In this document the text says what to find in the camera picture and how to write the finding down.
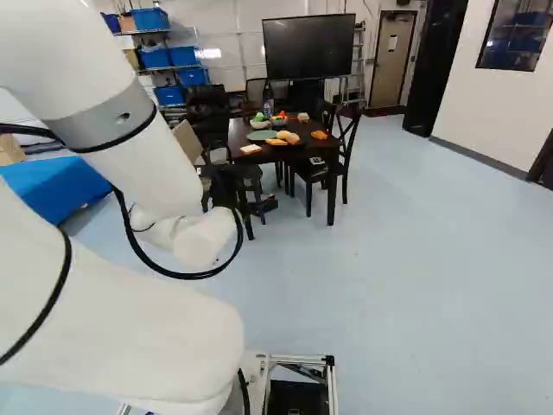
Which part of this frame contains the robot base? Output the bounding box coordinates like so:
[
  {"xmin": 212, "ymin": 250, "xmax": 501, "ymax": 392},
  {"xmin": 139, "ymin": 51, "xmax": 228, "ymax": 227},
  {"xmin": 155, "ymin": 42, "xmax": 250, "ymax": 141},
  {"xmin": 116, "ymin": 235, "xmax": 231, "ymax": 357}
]
[{"xmin": 117, "ymin": 350, "xmax": 338, "ymax": 415}]

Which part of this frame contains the blue box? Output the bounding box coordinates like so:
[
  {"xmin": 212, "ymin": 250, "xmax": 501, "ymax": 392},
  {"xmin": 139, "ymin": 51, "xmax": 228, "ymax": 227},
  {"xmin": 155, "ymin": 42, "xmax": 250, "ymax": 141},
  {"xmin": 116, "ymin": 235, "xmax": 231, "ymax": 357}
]
[{"xmin": 0, "ymin": 155, "xmax": 114, "ymax": 227}]

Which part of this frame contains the black mesh office chair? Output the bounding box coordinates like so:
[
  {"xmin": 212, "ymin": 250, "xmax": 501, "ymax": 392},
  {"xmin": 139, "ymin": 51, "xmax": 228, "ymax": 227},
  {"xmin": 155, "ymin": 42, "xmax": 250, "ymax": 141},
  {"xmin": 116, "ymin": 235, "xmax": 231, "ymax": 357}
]
[{"xmin": 244, "ymin": 77, "xmax": 270, "ymax": 114}]

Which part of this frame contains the large black screen on stand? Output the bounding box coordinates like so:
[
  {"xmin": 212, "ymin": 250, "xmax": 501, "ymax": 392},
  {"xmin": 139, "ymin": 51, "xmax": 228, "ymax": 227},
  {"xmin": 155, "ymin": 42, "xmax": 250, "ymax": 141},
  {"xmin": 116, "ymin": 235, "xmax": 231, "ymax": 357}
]
[{"xmin": 261, "ymin": 13, "xmax": 358, "ymax": 114}]

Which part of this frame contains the beige door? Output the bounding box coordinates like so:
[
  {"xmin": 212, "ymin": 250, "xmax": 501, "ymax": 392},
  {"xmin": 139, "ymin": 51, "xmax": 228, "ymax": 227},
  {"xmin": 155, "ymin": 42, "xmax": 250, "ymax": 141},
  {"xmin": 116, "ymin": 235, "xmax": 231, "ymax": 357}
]
[{"xmin": 366, "ymin": 10, "xmax": 419, "ymax": 110}]

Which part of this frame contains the dark wooden dining table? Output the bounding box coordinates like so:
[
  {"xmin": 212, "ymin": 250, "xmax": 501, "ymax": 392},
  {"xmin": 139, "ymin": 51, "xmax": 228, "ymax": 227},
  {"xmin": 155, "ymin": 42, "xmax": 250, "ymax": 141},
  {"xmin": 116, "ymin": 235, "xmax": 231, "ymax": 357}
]
[{"xmin": 226, "ymin": 112, "xmax": 343, "ymax": 196}]

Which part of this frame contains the cardboard box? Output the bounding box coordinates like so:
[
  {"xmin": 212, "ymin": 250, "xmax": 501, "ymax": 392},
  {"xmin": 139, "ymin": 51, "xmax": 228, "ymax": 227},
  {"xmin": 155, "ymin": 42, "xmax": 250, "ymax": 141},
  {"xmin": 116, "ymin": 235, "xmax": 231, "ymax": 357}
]
[{"xmin": 171, "ymin": 119, "xmax": 205, "ymax": 166}]

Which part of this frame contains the dark wooden cross-back chair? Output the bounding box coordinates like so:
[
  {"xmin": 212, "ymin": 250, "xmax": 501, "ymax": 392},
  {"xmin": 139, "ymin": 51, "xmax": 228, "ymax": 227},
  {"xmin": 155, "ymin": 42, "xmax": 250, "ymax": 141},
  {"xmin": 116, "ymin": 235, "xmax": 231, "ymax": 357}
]
[{"xmin": 287, "ymin": 102, "xmax": 363, "ymax": 227}]

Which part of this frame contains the metal shelf with blue bins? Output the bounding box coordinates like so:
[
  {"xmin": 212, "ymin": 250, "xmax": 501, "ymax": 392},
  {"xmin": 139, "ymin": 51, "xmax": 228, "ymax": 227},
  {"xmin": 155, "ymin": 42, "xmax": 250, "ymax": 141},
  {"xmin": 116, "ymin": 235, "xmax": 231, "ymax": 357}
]
[{"xmin": 100, "ymin": 5, "xmax": 213, "ymax": 117}]

